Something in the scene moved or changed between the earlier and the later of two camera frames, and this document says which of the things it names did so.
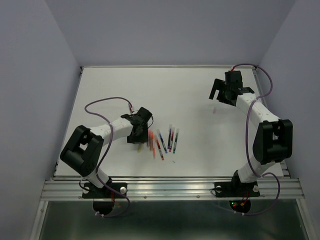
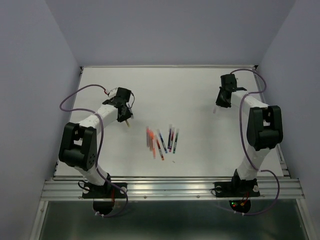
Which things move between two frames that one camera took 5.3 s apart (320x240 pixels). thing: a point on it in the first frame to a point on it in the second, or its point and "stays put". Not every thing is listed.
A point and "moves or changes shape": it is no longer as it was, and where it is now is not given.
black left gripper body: x=142 y=137 to x=127 y=115
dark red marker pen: x=171 y=142 stays put
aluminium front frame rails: x=170 y=188 stays put
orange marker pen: x=151 y=138 stays put
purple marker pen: x=169 y=138 stays put
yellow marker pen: x=139 y=148 moves or changes shape
